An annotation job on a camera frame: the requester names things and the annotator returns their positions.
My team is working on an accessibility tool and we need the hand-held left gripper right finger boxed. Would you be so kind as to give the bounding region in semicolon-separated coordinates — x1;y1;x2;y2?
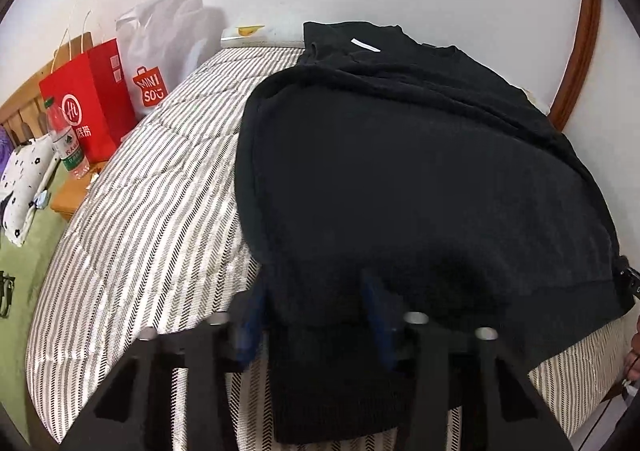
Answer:
360;271;573;451

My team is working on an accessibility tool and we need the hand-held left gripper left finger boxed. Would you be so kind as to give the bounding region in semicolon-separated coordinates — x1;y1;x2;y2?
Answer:
60;281;273;451

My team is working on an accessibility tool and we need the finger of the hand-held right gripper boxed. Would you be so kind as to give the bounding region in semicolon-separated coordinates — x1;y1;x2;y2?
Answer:
616;256;640;304

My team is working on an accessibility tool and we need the black sweatshirt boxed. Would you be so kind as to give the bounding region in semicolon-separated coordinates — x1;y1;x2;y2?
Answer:
235;21;636;449

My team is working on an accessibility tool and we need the person's right hand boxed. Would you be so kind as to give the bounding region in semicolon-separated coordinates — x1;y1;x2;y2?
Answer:
626;331;640;382

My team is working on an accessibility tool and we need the striped quilted mattress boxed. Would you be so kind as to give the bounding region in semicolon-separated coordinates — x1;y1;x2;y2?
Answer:
25;44;640;451

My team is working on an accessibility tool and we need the wooden nightstand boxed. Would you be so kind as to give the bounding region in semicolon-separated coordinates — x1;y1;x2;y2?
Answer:
52;161;108;222

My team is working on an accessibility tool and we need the green bedsheet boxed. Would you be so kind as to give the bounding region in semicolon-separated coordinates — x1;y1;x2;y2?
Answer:
0;156;76;432

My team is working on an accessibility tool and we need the clear plastic water bottle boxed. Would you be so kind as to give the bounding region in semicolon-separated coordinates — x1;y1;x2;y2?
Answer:
44;98;91;179

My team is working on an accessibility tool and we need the white spotted cloth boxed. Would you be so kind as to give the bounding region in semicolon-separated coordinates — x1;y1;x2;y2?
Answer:
0;136;61;247

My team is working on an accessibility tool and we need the red paper bag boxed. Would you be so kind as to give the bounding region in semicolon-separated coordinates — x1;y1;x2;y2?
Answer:
39;11;137;163

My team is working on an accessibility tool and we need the white roll with yellow print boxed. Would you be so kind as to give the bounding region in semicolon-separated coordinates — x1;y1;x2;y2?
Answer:
220;24;551;114

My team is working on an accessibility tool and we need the white paper bag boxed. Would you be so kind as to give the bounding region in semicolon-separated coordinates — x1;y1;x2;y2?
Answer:
115;0;223;122

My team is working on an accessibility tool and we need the wooden headboard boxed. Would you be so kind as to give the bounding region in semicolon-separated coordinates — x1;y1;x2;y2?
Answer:
0;31;96;147

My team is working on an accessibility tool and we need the black cable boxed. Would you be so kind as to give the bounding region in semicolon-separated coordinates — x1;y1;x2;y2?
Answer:
575;376;640;451

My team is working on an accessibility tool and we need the black buckle strap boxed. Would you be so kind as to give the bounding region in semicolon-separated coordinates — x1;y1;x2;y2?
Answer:
0;271;16;319

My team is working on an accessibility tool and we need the brown wooden door frame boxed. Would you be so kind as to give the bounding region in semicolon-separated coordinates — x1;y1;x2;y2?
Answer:
547;0;603;132

